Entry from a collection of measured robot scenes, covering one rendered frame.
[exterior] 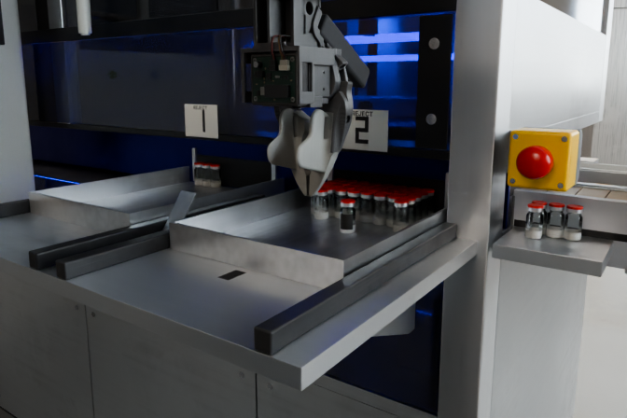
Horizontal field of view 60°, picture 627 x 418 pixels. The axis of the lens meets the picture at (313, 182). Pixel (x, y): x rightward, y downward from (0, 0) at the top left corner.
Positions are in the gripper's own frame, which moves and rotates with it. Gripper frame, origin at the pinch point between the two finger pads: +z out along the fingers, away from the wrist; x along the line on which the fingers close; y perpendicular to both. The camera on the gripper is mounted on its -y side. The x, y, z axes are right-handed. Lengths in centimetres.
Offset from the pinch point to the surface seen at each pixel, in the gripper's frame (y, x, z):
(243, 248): 2.8, -7.8, 8.0
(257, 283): 5.5, -3.5, 10.3
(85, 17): -17, -65, -23
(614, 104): -638, -39, 14
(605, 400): -152, 18, 98
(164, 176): -25, -54, 8
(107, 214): 2.8, -33.2, 7.5
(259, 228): -10.9, -17.1, 10.1
